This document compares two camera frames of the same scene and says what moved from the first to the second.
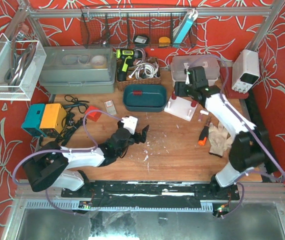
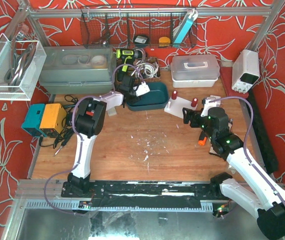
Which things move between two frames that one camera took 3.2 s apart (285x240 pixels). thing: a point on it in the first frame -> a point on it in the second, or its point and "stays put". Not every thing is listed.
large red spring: [173, 97] stays put
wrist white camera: [130, 122] -> [142, 89]
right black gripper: [180, 89] -> [192, 119]
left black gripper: [137, 136] -> [133, 99]
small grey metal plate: [110, 107] stays put
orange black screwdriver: [203, 136] stays put
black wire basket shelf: [139, 27] stays put
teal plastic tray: [153, 98] stays put
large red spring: [194, 103] stays put
